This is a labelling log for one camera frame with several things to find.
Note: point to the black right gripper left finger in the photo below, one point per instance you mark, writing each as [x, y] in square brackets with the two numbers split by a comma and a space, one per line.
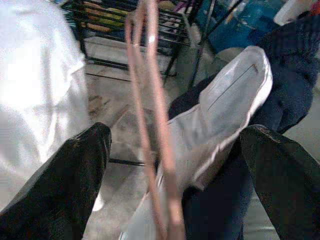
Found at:
[55, 190]

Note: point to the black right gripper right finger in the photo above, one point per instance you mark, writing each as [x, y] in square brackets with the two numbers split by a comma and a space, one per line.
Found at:
[290, 190]

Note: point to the navy jersey white sleeves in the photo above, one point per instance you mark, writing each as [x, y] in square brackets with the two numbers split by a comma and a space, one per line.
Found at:
[225, 105]

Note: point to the pink plastic hanger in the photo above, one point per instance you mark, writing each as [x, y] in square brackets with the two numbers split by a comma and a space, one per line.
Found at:
[166, 160]

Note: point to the white shirt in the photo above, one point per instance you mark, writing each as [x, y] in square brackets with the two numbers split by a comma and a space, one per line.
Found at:
[30, 75]

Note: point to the black metal drying rack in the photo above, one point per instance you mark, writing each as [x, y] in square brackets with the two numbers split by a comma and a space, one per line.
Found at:
[79, 40]

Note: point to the blue storage bin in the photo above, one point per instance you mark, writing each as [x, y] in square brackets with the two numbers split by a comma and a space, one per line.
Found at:
[237, 27]

